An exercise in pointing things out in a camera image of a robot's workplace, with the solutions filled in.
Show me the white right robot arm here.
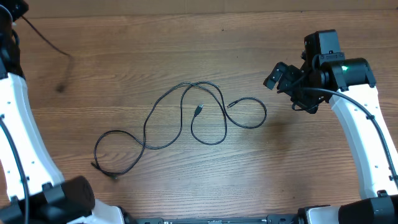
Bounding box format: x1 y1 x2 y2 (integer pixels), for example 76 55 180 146
264 29 397 223

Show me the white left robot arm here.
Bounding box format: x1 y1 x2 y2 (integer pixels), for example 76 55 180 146
1 1 129 223

